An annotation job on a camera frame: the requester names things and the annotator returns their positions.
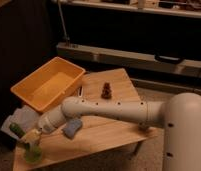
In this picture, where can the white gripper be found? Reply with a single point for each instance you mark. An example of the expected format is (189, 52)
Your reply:
(47, 123)

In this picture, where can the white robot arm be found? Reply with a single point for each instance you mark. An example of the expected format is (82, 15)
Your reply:
(179, 117)

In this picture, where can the green plastic cup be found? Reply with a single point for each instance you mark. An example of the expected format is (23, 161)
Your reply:
(33, 153)

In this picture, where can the grey cloth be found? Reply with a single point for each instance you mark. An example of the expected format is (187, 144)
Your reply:
(25, 117)

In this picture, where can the blue sponge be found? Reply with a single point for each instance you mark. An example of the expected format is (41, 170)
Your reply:
(72, 127)

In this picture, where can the yellow plastic bin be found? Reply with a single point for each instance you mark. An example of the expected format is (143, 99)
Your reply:
(47, 86)

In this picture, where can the wooden table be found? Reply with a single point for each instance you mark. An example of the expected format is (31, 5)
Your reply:
(98, 134)

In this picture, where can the brown stacked toy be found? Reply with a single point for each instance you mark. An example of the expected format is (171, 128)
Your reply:
(106, 91)

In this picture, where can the metal pole stand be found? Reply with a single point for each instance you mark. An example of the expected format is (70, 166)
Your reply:
(66, 37)

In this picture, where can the lower metal shelf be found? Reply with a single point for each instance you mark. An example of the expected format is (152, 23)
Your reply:
(128, 59)

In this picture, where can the upper shelf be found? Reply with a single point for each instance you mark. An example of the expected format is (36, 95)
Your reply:
(121, 7)

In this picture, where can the black handle on shelf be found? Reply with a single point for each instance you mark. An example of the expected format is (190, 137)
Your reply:
(170, 60)

